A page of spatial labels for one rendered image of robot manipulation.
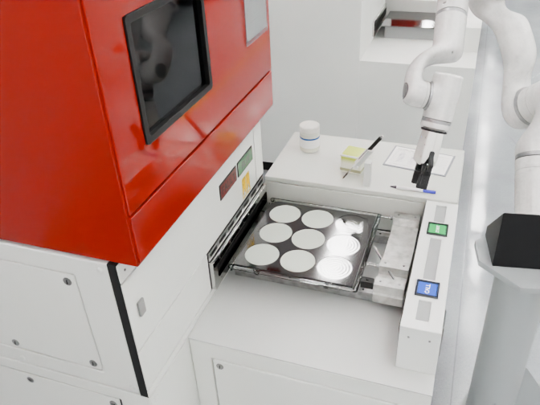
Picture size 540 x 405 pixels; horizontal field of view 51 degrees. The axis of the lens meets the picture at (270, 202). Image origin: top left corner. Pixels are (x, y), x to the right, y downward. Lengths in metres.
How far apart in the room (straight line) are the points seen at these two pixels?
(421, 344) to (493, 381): 0.80
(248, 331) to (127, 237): 0.55
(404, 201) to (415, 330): 0.56
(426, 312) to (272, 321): 0.41
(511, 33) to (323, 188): 0.73
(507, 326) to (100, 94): 1.46
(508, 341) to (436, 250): 0.53
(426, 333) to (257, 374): 0.45
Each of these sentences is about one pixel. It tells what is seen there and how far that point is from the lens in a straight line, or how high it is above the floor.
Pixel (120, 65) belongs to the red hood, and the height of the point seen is 1.61.
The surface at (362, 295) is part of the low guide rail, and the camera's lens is 1.61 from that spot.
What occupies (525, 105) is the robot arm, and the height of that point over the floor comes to 1.21.
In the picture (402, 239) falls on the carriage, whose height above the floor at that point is 0.88.
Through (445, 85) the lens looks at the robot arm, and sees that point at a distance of 1.67.
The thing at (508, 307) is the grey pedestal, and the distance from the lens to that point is 1.93.
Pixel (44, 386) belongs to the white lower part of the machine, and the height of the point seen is 0.74.
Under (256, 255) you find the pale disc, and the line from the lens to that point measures 1.65.
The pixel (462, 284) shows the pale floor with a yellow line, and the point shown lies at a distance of 3.00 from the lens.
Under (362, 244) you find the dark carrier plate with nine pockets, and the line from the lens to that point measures 1.68.
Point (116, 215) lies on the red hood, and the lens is 1.08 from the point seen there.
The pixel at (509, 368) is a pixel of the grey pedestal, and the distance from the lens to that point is 2.11.
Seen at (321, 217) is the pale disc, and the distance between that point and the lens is 1.79.
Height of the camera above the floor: 1.92
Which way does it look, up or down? 33 degrees down
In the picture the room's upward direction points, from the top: 3 degrees counter-clockwise
